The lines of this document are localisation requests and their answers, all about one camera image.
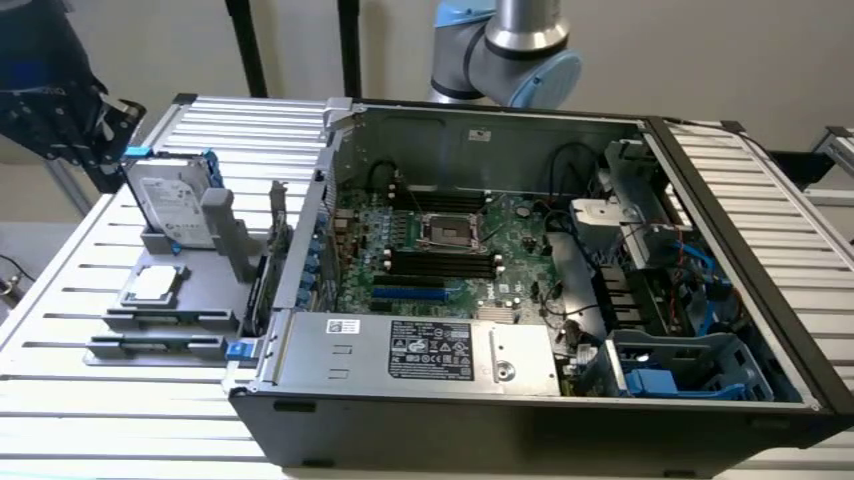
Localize long blue expansion slot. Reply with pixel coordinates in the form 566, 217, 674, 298
371, 284, 450, 302

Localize silver power supply unit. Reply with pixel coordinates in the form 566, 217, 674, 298
274, 311, 563, 397

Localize grey metal drive cage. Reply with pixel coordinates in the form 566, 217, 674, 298
569, 139, 697, 267

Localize grey parts rack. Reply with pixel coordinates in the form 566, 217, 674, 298
80, 187, 270, 369

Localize silver hard disk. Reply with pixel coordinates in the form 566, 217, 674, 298
122, 155, 219, 251

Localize CPU socket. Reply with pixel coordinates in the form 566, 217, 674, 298
414, 211, 487, 252

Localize graphics card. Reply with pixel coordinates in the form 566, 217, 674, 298
240, 178, 296, 337

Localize black table cable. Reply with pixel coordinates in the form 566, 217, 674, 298
659, 116, 833, 192

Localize blue data wire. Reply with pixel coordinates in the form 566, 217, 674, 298
670, 238, 737, 344

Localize black open PC case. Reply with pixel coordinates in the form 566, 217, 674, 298
222, 97, 854, 469

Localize silver CPU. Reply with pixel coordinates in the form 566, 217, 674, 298
127, 264, 190, 307

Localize aluminium side table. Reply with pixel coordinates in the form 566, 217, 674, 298
802, 125, 854, 207

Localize black RAM slot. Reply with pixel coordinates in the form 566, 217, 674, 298
392, 200, 487, 214
392, 191, 487, 205
388, 249, 503, 267
387, 262, 503, 281

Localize silver hard disk drive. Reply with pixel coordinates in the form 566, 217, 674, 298
123, 145, 223, 252

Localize silver chipset heatsink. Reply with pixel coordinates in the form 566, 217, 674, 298
475, 306, 523, 325

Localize black expansion slot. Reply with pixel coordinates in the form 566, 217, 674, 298
371, 272, 447, 290

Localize blue plastic disk bay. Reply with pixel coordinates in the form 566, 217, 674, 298
602, 328, 781, 403

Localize black looped wire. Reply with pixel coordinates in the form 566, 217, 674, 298
545, 141, 601, 202
368, 158, 403, 195

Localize green motherboard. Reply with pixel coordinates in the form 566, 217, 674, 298
324, 190, 593, 327

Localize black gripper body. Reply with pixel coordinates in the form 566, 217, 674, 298
0, 82, 110, 126

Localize black tripod leg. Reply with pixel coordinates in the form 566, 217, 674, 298
335, 0, 366, 99
223, 0, 270, 99

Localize thin black floor cable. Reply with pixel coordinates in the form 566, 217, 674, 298
0, 253, 36, 304

